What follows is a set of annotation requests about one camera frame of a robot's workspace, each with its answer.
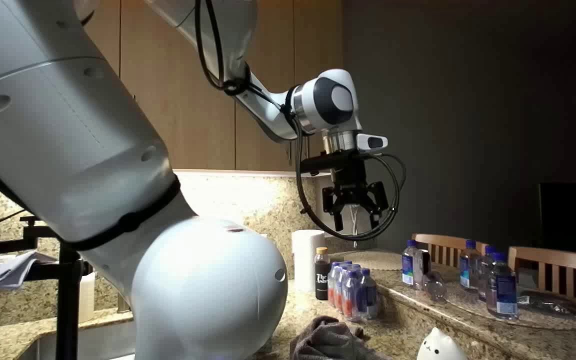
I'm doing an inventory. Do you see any dark drink bottle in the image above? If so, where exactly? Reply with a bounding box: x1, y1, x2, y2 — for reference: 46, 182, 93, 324
315, 246, 332, 302

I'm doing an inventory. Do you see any wooden wall cabinet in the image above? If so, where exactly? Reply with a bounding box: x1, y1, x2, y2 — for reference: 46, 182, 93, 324
75, 0, 345, 172

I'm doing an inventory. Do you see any white paper towel roll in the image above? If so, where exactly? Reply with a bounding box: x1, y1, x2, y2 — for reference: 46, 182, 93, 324
290, 229, 328, 296

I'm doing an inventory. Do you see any clear plastic wrap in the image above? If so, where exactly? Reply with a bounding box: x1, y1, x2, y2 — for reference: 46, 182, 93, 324
517, 288, 576, 324

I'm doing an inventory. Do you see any wrapped water bottle pack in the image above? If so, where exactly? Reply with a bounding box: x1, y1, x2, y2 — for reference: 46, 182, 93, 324
326, 261, 382, 323

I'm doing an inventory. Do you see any steel sink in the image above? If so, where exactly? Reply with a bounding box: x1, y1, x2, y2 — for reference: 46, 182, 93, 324
16, 319, 139, 360

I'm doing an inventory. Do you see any dark screen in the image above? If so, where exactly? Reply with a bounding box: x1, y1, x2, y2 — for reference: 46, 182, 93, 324
536, 181, 576, 261

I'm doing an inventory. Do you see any white crumpled paper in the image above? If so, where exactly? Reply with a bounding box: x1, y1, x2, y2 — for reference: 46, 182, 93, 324
0, 249, 59, 291

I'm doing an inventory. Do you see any white round object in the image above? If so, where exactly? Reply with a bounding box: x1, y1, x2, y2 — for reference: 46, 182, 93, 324
415, 326, 469, 360

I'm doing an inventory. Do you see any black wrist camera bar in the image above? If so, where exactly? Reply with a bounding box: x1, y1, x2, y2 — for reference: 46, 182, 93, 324
299, 150, 345, 178

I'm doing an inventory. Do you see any wooden chair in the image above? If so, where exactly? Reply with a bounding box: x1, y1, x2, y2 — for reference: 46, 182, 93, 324
506, 244, 576, 308
412, 232, 492, 271

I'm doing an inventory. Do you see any white container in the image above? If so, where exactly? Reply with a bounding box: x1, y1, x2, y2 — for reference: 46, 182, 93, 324
77, 268, 99, 326

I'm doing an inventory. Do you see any gray towel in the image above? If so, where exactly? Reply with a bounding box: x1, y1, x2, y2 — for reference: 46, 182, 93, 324
288, 314, 389, 360

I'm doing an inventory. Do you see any black stand pole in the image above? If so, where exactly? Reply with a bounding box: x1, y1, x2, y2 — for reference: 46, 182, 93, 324
57, 243, 84, 360

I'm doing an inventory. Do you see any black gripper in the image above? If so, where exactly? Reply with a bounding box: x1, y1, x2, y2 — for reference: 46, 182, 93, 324
320, 150, 393, 235

